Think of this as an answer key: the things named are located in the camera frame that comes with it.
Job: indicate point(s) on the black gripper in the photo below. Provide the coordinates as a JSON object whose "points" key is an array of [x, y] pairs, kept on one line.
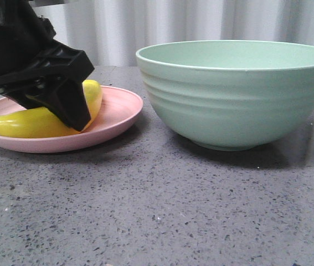
{"points": [[48, 72]]}

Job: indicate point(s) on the white pleated curtain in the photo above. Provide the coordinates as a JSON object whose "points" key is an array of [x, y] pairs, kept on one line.
{"points": [[112, 31]]}

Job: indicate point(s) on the pink plate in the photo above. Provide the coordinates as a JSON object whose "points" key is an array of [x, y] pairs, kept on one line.
{"points": [[119, 111]]}

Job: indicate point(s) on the yellow banana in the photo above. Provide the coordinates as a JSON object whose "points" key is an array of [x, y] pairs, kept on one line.
{"points": [[41, 123]]}

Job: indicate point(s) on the green ribbed bowl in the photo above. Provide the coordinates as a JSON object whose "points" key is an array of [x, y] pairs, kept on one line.
{"points": [[229, 95]]}

